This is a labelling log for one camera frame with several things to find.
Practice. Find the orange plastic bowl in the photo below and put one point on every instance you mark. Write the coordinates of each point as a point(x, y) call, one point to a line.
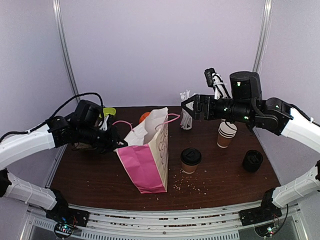
point(143, 116)

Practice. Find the stack of brown paper cups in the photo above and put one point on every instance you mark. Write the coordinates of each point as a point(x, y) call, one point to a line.
point(226, 132)

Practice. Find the aluminium frame post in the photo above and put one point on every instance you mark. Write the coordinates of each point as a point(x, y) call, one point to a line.
point(263, 36)
point(63, 42)

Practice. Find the paper cakes bag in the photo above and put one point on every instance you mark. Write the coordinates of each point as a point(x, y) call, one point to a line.
point(146, 156)

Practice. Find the white stirrers in holder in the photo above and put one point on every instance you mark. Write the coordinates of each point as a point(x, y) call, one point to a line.
point(186, 121)

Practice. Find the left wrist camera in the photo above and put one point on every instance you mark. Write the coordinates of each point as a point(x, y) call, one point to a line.
point(103, 123)

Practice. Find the green plastic bowl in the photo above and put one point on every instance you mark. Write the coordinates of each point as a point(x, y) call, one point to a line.
point(109, 111)

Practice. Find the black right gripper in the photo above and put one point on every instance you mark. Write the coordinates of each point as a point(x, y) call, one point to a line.
point(200, 107)

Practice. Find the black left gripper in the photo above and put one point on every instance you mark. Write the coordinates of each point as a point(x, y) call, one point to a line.
point(112, 136)

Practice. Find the brown paper coffee cup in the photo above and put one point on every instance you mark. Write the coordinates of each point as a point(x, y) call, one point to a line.
point(188, 169)

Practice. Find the right aluminium frame post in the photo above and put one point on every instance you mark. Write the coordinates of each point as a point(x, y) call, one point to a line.
point(263, 36)

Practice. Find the cardboard cup carrier stack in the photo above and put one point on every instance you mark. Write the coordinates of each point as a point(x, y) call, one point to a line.
point(82, 146)

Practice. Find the stack of black lids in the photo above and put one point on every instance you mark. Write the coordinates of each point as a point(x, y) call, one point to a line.
point(252, 161)

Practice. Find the left aluminium frame post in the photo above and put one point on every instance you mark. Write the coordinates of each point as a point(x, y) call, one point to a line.
point(63, 42)

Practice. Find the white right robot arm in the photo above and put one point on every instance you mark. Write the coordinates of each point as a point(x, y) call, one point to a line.
point(274, 115)

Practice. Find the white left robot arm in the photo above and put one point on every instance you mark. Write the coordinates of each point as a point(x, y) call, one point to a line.
point(85, 125)

